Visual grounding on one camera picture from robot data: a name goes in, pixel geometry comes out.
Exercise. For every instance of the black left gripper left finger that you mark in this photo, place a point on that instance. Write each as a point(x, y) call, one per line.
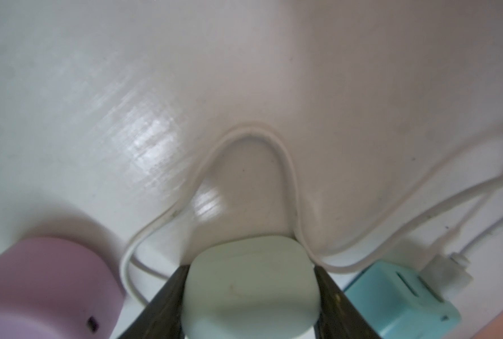
point(162, 317)

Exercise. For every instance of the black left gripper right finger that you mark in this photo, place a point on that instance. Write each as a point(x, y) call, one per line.
point(338, 317)

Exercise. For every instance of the mint green earbuds case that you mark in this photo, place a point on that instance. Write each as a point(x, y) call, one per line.
point(261, 287)

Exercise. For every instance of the teal usb charger adapter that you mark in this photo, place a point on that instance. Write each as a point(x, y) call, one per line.
point(397, 304)

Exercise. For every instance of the purple earbuds case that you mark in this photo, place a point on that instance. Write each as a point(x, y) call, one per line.
point(56, 288)

